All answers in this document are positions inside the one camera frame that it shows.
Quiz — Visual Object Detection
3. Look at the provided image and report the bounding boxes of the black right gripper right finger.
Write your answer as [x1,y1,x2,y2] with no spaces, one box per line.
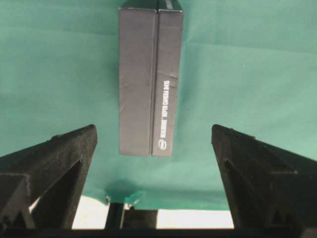
[211,124,317,230]

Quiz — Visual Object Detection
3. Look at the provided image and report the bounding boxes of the green table cloth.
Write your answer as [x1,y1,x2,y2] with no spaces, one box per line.
[0,0,317,211]

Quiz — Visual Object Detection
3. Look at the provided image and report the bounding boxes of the black camera box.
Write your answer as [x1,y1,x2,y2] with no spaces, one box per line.
[118,0,184,157]

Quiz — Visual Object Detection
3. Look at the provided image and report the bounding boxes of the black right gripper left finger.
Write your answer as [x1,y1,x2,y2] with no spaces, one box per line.
[0,124,98,230]

